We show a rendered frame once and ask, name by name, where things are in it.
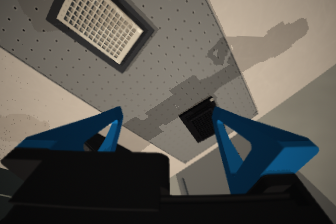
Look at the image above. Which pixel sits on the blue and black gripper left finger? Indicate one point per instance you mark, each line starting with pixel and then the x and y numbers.
pixel 72 136

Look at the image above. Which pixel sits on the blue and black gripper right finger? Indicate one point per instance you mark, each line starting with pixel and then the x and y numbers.
pixel 273 150

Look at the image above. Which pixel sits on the white well plate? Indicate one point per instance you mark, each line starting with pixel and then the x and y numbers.
pixel 102 24

